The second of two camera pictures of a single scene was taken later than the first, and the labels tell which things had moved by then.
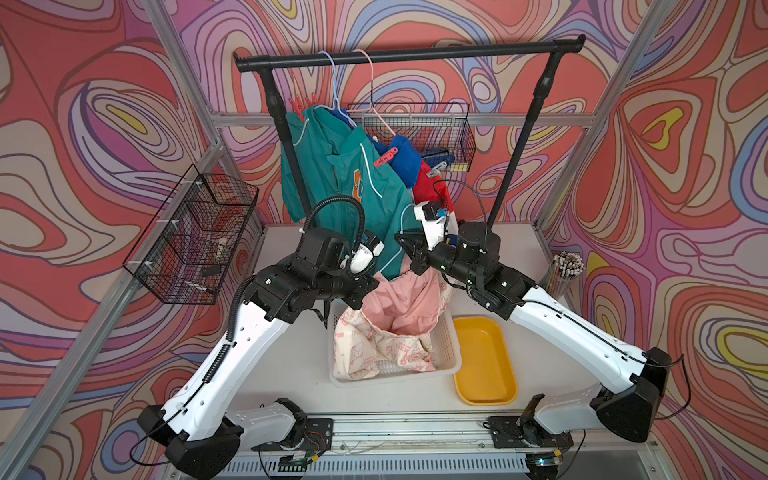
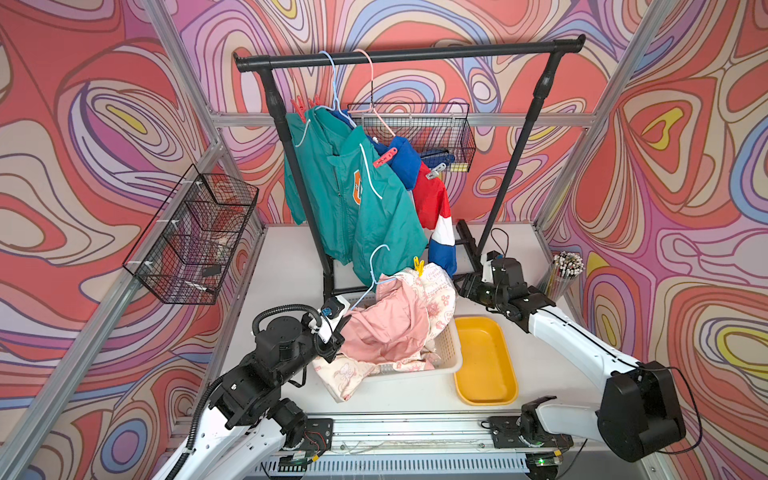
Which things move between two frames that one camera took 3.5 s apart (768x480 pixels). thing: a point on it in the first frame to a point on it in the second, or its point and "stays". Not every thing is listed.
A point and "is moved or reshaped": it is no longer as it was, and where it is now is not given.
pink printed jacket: x=391 y=329 is moved or reshaped
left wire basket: x=192 y=248 stays
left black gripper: x=363 y=285 to x=332 y=347
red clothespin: x=386 y=157 stays
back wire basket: x=434 y=126 stays
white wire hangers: x=371 y=101 stays
